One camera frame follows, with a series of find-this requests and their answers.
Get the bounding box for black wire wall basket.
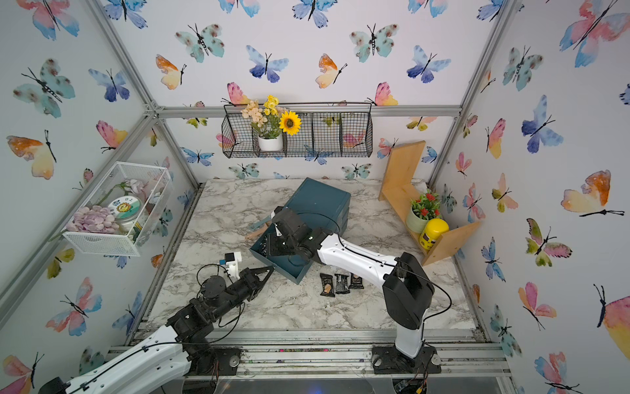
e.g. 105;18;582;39
218;102;373;160

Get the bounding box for green pot red flowers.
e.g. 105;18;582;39
405;191;441;233

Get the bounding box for pink artificial flowers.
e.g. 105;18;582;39
66;205;120;235

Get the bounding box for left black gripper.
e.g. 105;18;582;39
210;266;273;323

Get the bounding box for teal drawer cabinet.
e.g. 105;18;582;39
285;178;351;235

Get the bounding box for small wooden dustpan brush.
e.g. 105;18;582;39
245;216;272;240

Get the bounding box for white flower pot with sunflower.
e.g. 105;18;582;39
241;95;303;153

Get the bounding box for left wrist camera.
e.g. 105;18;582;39
224;251;243;281

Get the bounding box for white mesh wall basket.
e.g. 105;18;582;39
62;162;173;257

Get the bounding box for round green tin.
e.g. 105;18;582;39
108;195;142;222

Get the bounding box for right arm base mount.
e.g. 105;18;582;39
371;344;441;376

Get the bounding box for yellow canister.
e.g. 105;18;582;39
418;218;450;251

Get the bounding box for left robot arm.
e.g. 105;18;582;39
39;266;274;393

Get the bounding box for teal top drawer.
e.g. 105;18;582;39
249;231;313;284

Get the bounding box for wooden zigzag shelf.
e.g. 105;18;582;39
378;141;482;266

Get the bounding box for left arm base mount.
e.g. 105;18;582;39
187;346;242;378

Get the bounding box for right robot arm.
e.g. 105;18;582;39
267;207;436;359

